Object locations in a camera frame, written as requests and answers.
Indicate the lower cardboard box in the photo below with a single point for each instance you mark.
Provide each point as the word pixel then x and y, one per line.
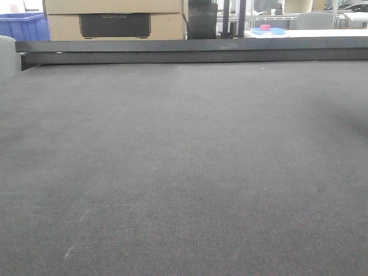
pixel 66 27

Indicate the blue tray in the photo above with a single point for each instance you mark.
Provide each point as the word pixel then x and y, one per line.
pixel 273 31

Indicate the pink block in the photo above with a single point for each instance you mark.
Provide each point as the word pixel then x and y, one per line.
pixel 264 27

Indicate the upper cardboard box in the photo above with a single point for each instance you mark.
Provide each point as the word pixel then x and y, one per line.
pixel 117 6

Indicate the grey chair back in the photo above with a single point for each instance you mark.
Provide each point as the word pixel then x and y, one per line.
pixel 10 60

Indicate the grey office chair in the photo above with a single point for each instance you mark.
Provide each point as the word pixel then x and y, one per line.
pixel 311 21

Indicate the white background table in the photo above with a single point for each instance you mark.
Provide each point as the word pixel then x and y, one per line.
pixel 312 33

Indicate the blue plastic crate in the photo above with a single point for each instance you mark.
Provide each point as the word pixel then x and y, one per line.
pixel 25 26

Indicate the dark conveyor belt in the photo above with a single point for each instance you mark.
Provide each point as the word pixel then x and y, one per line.
pixel 185 169

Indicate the black stacked container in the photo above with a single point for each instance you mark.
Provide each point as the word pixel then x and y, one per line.
pixel 202 20

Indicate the black conveyor end rail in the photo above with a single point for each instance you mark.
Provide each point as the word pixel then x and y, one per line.
pixel 247 50

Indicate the black vertical post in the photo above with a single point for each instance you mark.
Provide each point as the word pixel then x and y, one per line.
pixel 242 18

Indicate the cardboard box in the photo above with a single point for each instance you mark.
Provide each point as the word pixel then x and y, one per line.
pixel 66 27
pixel 117 6

